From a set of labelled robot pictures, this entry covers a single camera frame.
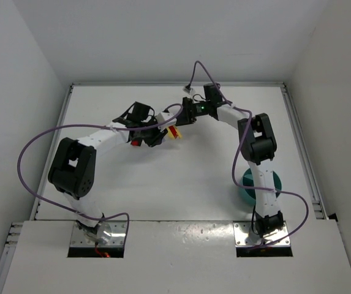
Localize yellow lego piece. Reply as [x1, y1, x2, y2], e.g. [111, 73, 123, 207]
[167, 126, 182, 140]

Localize red lego piece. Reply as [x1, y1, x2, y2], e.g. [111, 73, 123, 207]
[168, 126, 178, 138]

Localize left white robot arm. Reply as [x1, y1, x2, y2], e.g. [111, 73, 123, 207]
[48, 102, 172, 242]

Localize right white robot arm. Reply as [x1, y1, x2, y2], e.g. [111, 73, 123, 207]
[177, 83, 284, 238]

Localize teal divided round container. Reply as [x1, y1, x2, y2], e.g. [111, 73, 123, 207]
[239, 168, 282, 206]

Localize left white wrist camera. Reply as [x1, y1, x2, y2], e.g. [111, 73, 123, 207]
[156, 112, 177, 130]

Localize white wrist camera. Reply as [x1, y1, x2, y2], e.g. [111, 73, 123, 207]
[183, 86, 194, 95]
[156, 112, 177, 130]

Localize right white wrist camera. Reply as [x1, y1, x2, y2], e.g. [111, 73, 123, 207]
[183, 86, 194, 95]

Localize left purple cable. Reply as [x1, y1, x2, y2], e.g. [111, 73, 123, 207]
[17, 103, 184, 230]

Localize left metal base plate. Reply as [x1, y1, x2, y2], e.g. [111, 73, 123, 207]
[70, 221, 127, 248]

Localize metal base plate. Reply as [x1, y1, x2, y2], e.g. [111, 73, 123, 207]
[233, 221, 290, 246]
[70, 221, 127, 248]

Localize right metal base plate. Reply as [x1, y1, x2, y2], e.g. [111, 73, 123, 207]
[233, 221, 290, 246]

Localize red wires under base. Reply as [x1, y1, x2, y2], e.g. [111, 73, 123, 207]
[94, 243, 111, 258]

